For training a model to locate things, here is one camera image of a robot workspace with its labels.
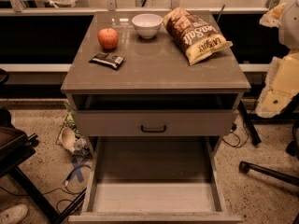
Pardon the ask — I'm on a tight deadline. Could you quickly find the brown chip bag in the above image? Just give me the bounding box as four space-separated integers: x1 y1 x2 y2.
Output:
163 7 233 65

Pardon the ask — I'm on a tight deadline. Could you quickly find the black chair leg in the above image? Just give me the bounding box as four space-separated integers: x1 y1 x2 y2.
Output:
238 161 299 187

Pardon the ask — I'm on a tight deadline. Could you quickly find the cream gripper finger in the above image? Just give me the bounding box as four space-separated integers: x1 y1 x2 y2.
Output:
255 52 299 118
259 3 286 28

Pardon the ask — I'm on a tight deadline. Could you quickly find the grey drawer cabinet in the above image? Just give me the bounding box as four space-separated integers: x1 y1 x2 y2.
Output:
62 11 250 150

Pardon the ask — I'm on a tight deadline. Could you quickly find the black floor cable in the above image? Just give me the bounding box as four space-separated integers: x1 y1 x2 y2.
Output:
221 123 250 148

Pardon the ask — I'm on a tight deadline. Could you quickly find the grey top drawer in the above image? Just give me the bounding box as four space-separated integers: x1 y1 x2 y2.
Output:
72 111 237 136

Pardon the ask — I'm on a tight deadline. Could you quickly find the red apple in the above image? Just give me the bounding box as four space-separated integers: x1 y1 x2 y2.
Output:
97 28 119 49

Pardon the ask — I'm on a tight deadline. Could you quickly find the black chair base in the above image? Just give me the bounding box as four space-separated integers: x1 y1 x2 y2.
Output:
0 106 86 224

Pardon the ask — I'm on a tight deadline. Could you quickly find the open grey middle drawer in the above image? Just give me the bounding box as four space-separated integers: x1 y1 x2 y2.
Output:
68 137 241 224

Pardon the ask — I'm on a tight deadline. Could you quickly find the black drawer handle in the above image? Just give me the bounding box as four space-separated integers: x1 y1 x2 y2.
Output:
140 125 167 133

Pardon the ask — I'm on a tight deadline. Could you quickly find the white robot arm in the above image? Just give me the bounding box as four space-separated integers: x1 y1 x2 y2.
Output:
255 0 299 119

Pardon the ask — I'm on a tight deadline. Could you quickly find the small black snack packet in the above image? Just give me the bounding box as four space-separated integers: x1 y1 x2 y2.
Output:
90 52 124 70

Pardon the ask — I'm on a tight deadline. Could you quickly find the white cup on floor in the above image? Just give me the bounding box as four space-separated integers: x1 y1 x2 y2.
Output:
59 127 76 152

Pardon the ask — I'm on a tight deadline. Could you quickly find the white shoe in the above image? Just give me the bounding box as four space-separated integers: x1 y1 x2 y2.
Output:
0 204 28 224

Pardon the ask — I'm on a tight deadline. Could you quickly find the white bowl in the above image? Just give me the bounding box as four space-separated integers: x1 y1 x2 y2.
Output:
132 13 162 39

